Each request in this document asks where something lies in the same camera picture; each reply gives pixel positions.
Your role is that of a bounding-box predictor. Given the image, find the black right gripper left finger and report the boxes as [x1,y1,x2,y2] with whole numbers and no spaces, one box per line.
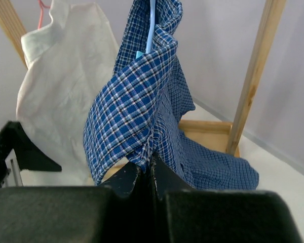
[0,163,152,242]

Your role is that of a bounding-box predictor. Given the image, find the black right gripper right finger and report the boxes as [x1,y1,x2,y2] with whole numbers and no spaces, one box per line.
[150,154,302,242]

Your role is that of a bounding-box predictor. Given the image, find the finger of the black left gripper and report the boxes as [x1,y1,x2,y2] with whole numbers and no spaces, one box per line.
[5,121,62,172]

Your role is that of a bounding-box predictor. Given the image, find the blue plaid shirt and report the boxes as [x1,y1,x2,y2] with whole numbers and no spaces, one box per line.
[83,1,259,190]

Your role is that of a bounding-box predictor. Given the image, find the light blue wire hanger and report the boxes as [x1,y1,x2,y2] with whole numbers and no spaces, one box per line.
[145,0,156,54]

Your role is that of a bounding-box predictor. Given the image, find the wooden clothes rack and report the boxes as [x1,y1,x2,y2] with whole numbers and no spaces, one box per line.
[0,1,286,185]

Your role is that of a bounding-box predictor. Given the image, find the white table cover sheet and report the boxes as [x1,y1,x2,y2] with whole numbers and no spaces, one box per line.
[20,96,304,243]

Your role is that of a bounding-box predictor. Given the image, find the white cloth garment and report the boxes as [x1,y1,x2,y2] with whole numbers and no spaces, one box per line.
[16,1,119,186]

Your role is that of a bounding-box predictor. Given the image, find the pink wire hanger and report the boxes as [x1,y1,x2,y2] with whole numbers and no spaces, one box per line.
[37,0,51,29]

